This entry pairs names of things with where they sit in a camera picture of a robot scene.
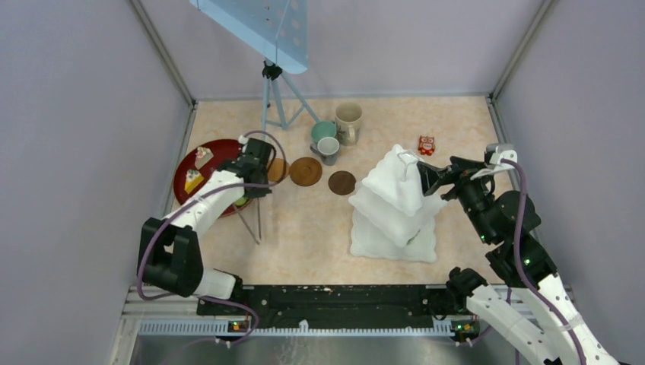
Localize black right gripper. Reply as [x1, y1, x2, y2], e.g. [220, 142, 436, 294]
[416, 155, 494, 243]

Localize clear plastic tongs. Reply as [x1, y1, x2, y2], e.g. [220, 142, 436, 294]
[233, 198, 262, 246]

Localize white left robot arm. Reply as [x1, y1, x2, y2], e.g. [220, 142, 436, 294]
[137, 137, 275, 314]

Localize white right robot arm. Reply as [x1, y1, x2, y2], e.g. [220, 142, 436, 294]
[417, 150, 618, 364]

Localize light wooden coaster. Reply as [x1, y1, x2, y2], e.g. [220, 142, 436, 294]
[268, 157, 290, 183]

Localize round green macaron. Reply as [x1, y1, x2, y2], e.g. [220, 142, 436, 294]
[234, 196, 249, 207]

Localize medium brown wooden coaster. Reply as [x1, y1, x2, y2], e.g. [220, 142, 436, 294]
[289, 157, 323, 187]

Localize round red lacquer tray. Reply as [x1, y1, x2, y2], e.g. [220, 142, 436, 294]
[173, 139, 240, 205]

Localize blue tripod stand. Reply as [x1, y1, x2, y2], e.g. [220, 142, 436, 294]
[261, 58, 321, 130]

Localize white tiered serving stand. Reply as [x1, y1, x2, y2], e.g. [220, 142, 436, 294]
[348, 144, 446, 263]

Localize yellow cheesecake slice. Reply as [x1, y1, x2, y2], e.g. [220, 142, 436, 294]
[184, 170, 204, 194]

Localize teal ceramic cup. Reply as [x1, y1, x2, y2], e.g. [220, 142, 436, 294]
[310, 120, 336, 143]

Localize grey ceramic cup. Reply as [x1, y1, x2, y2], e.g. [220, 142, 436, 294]
[310, 137, 340, 166]

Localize dark brown wooden coaster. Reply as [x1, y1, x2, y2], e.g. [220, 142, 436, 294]
[328, 170, 357, 195]

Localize beige ceramic mug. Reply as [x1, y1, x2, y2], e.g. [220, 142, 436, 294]
[335, 102, 363, 146]

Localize blue perforated panel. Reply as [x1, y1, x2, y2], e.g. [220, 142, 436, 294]
[191, 0, 309, 75]

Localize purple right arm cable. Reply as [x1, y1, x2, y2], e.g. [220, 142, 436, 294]
[498, 158, 592, 365]

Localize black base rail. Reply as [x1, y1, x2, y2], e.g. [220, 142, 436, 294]
[196, 284, 471, 329]

